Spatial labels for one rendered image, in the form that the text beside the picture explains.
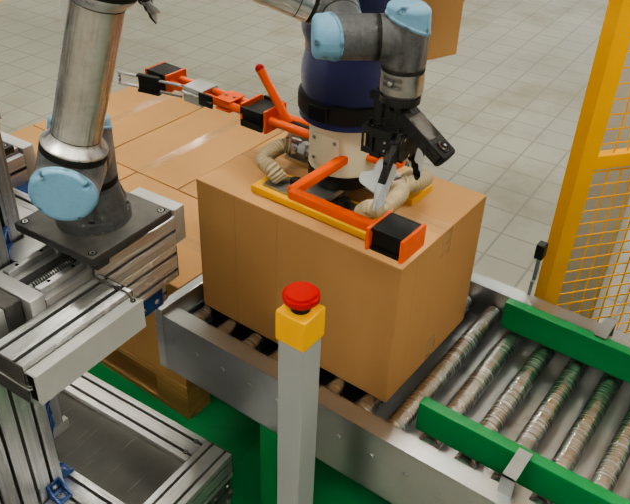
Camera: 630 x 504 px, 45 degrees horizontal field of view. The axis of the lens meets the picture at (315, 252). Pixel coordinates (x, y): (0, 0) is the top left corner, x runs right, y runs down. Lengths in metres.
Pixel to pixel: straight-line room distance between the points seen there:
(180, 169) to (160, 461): 1.10
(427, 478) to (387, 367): 0.26
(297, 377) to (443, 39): 2.46
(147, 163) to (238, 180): 1.00
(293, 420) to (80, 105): 0.73
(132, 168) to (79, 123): 1.51
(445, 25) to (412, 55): 2.38
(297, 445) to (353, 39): 0.82
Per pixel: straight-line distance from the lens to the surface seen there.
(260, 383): 1.89
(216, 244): 1.96
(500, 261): 3.37
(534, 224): 3.68
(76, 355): 1.44
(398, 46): 1.26
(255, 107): 1.91
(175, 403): 2.57
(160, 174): 2.77
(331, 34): 1.25
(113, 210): 1.55
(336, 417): 1.77
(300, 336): 1.38
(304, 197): 1.55
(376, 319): 1.72
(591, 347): 2.05
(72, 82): 1.29
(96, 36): 1.25
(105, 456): 2.23
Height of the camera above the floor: 1.88
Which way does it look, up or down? 35 degrees down
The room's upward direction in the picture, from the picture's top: 2 degrees clockwise
